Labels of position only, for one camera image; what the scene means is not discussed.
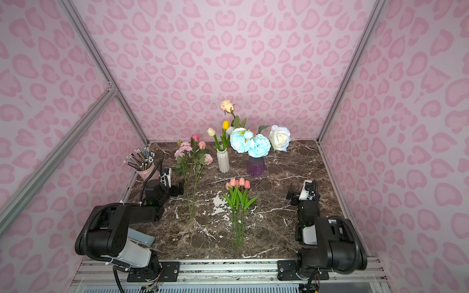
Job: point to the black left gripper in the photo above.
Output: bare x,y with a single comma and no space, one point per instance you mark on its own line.
174,188

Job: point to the pink carnation flower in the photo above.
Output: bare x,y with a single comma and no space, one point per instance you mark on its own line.
183,157

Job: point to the magenta rose stem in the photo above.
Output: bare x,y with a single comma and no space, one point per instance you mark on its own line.
200,158

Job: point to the large pink peony stem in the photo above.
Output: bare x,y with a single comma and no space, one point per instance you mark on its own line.
190,186

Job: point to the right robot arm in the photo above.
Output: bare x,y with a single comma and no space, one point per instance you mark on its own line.
328,243

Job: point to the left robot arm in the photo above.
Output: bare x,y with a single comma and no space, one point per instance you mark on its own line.
105,238

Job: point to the purple glass vase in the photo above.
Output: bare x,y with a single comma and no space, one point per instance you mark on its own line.
255,166

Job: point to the white ribbed vase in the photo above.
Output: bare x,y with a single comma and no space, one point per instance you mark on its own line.
223,161

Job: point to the pink pen cup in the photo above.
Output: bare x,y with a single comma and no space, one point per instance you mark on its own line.
143,162

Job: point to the pink tulip bunch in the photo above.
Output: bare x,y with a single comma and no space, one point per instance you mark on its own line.
221,141

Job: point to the teal carnation flower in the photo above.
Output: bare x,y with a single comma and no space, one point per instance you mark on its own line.
259,146

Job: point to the white cream rose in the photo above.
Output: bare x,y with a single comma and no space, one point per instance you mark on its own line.
279,137

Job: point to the small teal white flower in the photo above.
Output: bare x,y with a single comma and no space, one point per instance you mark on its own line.
241,140

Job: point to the peach rose stem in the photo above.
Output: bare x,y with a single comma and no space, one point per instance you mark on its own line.
237,122

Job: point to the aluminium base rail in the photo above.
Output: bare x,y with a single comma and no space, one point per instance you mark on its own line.
255,275

